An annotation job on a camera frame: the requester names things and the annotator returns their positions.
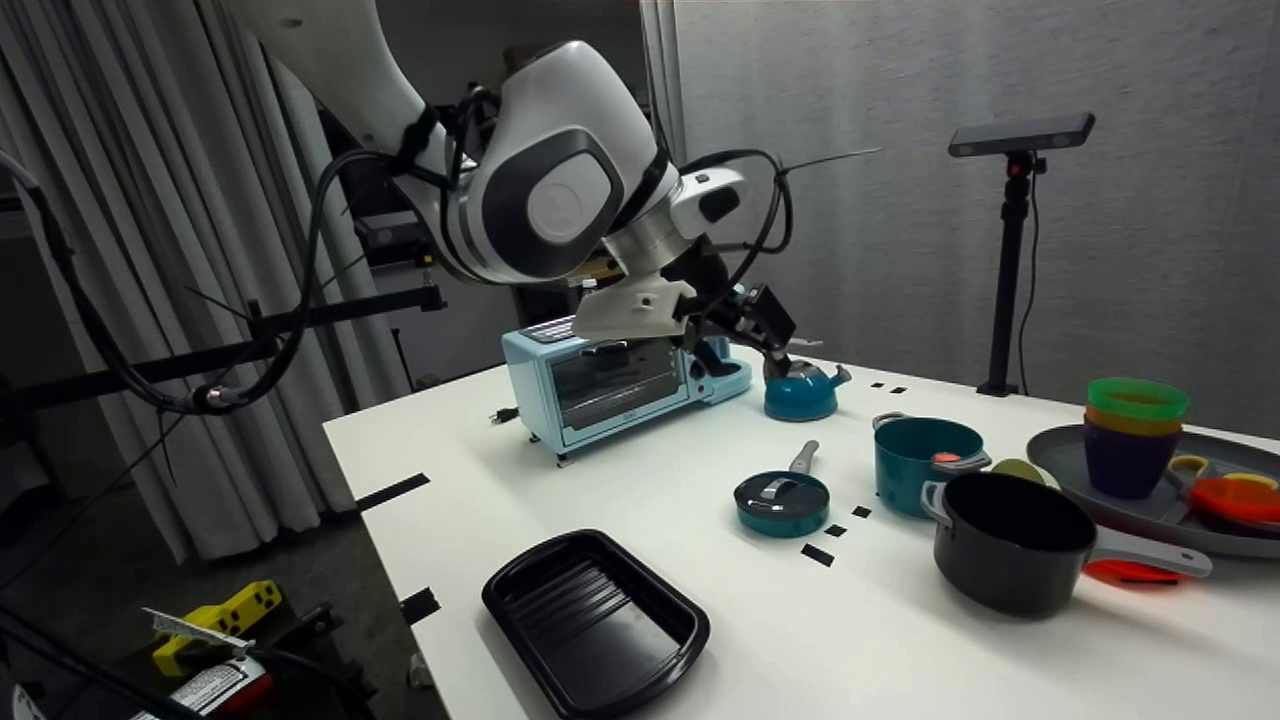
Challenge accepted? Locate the cream small dish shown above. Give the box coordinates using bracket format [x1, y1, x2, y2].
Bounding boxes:
[992, 455, 1065, 490]

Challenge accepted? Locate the red white tool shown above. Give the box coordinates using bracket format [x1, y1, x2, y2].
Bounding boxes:
[170, 652, 281, 720]

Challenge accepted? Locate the teal pan grey handle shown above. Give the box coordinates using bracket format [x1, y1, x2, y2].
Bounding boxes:
[733, 436, 831, 544]

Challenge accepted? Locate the teal toy kettle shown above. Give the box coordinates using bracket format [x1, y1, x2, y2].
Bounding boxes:
[760, 337, 856, 423]

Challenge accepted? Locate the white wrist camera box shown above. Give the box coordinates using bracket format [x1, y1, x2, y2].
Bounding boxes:
[571, 276, 700, 357]

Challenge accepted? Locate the grey backdrop curtain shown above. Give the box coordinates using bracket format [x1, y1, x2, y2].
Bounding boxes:
[634, 0, 1280, 436]

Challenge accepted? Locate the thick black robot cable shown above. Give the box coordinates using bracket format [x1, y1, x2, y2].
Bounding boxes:
[0, 133, 463, 421]

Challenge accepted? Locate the black boom pole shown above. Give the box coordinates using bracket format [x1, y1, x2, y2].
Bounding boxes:
[0, 283, 450, 416]

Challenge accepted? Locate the green plastic cup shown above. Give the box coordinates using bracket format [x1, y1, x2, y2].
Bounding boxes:
[1080, 371, 1191, 428]

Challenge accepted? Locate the orange plastic cup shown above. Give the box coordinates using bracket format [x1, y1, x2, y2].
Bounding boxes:
[1082, 409, 1188, 442]

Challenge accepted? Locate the yellow hand tool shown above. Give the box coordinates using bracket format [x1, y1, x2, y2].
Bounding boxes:
[147, 574, 287, 679]

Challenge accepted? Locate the red plastic disc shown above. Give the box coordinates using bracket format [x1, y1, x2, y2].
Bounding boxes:
[1080, 555, 1182, 591]

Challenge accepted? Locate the teal toy pot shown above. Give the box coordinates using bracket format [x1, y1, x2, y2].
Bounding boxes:
[871, 411, 992, 523]

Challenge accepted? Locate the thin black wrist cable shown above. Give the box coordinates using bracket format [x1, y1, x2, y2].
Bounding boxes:
[674, 138, 805, 292]

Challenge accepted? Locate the black table edge clamp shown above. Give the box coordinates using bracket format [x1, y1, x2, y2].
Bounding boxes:
[398, 585, 445, 628]

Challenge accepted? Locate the white pleated curtain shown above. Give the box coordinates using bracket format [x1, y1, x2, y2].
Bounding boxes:
[0, 0, 417, 564]

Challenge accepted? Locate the black stereo camera bar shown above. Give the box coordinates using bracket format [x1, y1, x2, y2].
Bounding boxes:
[943, 113, 1099, 160]

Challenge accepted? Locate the black baking tray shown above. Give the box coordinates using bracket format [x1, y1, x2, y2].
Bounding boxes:
[478, 523, 717, 720]

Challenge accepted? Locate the glass lid grey handle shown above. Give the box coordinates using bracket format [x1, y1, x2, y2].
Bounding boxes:
[736, 472, 826, 523]

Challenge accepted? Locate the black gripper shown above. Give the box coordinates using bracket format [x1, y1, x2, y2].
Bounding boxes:
[656, 239, 805, 380]

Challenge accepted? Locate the black saucepan grey handle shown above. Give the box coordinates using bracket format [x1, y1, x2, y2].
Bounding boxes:
[914, 469, 1214, 621]

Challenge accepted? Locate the orange plastic disc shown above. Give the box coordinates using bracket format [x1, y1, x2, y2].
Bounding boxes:
[1182, 472, 1280, 535]

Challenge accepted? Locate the grey divided plate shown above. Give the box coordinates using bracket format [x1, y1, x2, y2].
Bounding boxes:
[1022, 421, 1280, 559]

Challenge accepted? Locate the black table edge strap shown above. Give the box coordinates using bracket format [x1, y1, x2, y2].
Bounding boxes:
[349, 469, 435, 518]

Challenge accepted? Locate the black tripod stand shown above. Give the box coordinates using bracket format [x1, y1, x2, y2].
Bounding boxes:
[977, 148, 1050, 399]

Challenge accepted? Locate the light blue toy oven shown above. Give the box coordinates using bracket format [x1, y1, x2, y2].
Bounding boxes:
[500, 317, 756, 469]

